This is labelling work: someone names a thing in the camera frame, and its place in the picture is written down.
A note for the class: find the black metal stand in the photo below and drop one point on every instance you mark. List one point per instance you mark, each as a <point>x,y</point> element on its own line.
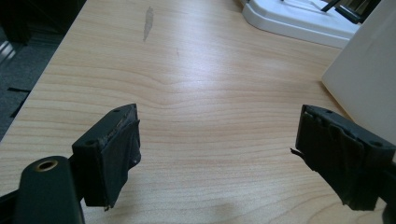
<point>348,7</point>

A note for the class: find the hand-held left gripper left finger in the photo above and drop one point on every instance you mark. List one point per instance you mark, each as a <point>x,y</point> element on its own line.
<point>102,158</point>

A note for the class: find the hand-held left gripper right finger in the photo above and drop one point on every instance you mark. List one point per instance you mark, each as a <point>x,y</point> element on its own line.
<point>339,155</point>

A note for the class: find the white box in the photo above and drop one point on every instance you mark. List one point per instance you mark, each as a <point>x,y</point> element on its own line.
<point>367,71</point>

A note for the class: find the white plastic tray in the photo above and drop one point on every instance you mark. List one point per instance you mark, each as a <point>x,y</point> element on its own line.
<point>299,21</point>

